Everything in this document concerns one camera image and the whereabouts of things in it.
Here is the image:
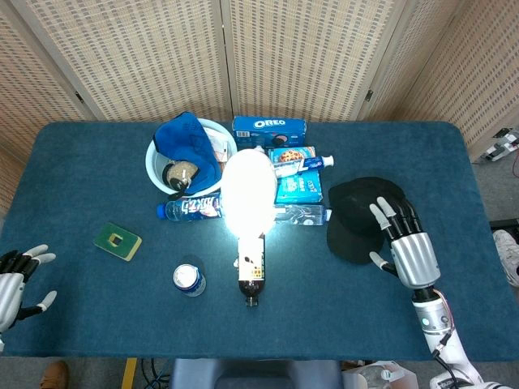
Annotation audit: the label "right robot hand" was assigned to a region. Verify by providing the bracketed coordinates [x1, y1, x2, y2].
[368, 195, 442, 289]

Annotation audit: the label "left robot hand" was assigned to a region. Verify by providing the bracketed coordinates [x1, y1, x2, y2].
[0, 244, 58, 336]

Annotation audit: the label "black baseball cap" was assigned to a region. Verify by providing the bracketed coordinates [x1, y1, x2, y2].
[326, 177, 406, 266]

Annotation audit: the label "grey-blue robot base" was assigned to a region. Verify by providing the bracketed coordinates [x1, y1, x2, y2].
[169, 358, 344, 389]

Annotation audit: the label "white sneaker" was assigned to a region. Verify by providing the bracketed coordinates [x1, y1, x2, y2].
[491, 229, 519, 288]

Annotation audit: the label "blue tablecloth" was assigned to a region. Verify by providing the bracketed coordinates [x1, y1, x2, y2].
[0, 120, 499, 361]

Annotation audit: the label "brown shoe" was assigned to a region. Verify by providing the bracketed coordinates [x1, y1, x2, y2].
[39, 360, 70, 389]

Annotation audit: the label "clear water bottle white cap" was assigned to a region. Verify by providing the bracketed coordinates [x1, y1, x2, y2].
[274, 204, 334, 227]

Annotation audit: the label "green small box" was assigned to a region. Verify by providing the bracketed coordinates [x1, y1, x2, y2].
[92, 221, 143, 263]

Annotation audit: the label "clear plastic bag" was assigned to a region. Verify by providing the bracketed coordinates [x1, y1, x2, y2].
[342, 360, 418, 389]

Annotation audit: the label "light blue toothpaste box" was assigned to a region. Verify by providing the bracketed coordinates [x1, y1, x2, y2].
[274, 169, 324, 205]

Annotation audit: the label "blue white toothpaste tube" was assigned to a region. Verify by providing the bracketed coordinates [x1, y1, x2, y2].
[274, 154, 335, 178]

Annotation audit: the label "white power strip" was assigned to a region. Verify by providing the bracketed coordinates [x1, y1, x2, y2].
[484, 128, 519, 162]

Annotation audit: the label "blue chocolate chip cookie box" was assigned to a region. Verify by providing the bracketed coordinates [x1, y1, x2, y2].
[267, 145, 318, 174]

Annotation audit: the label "dark drink bottle white label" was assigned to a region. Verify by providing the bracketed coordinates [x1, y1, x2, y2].
[236, 234, 268, 308]

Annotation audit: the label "white foam mannequin head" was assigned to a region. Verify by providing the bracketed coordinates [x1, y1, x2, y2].
[221, 148, 279, 238]

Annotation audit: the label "blue white milk can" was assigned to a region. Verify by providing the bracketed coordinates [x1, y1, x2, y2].
[173, 263, 207, 298]

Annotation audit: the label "light blue plastic basin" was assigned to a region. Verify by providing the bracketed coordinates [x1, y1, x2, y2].
[144, 118, 238, 195]

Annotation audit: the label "blue-capped bottle blue label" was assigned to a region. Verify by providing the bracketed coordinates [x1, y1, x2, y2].
[157, 195, 225, 223]

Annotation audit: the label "blue Oreo cookie box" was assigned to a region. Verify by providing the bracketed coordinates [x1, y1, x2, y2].
[231, 116, 307, 149]

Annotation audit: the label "glass jar black lid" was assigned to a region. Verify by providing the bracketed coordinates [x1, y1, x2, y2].
[161, 160, 200, 191]

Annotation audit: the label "white packet in basin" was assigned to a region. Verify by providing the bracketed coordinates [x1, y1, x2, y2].
[208, 129, 234, 163]

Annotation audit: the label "blue fabric mitt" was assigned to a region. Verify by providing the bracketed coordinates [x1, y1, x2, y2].
[153, 112, 223, 194]

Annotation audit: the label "woven folding screen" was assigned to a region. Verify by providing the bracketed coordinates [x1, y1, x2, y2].
[0, 0, 519, 163]

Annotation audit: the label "floor cables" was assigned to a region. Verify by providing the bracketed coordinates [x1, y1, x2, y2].
[139, 358, 171, 389]

